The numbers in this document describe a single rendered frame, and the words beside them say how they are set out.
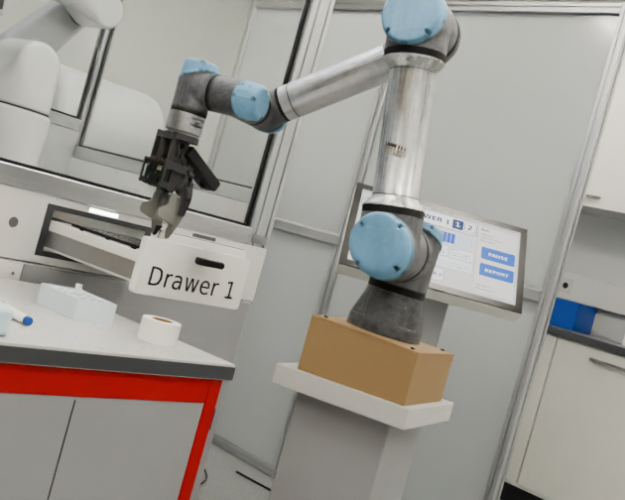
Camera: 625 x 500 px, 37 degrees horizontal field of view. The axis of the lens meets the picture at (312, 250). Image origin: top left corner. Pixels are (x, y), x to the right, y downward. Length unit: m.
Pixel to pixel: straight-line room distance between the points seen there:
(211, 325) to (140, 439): 0.91
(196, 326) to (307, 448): 0.68
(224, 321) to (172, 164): 0.69
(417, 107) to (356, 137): 2.25
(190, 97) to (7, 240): 0.48
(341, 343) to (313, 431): 0.18
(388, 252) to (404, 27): 0.41
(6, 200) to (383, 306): 0.79
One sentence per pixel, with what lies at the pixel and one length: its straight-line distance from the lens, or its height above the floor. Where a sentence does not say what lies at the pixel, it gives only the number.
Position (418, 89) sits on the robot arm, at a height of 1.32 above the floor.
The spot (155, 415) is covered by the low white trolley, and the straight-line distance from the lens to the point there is 1.58.
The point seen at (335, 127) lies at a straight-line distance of 4.08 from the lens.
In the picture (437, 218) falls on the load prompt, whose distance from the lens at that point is 2.73.
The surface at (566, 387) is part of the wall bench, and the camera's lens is 4.67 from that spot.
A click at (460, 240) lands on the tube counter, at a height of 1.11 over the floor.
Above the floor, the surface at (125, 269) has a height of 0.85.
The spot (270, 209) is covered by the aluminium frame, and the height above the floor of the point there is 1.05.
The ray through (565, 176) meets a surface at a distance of 3.33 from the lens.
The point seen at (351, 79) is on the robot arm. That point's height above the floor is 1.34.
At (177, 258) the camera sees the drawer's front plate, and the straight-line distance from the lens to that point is 1.85.
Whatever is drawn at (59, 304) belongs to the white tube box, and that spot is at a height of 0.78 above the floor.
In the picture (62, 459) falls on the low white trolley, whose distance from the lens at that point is 1.50.
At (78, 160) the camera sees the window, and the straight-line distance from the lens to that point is 2.11.
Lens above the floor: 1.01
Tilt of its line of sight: 1 degrees down
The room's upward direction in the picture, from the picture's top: 16 degrees clockwise
